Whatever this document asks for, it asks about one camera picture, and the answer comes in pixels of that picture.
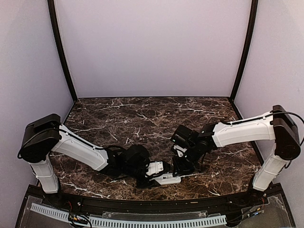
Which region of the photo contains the white slotted cable duct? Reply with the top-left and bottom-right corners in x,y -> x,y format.
30,203 -> 227,228

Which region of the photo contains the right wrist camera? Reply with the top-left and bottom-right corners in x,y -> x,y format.
171,144 -> 187,157

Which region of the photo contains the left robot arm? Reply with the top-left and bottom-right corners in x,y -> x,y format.
17,114 -> 163,207

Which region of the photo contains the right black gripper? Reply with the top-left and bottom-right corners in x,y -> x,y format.
171,143 -> 202,177

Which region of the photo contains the left black frame post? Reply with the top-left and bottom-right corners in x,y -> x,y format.
47,0 -> 78,103

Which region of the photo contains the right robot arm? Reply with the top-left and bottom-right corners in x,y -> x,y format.
171,105 -> 304,206

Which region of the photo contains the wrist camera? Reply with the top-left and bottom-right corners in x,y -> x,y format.
171,144 -> 187,157
145,161 -> 171,177

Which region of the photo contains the right black frame post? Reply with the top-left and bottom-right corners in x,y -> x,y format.
229,0 -> 258,103

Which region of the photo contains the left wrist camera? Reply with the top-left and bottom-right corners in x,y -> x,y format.
145,161 -> 171,177

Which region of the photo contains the white remote control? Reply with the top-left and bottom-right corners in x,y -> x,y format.
152,173 -> 181,185

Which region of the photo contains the black front rail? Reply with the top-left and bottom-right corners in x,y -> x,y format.
26,184 -> 283,214

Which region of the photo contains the black frame post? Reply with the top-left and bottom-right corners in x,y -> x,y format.
229,0 -> 258,103
47,0 -> 78,103

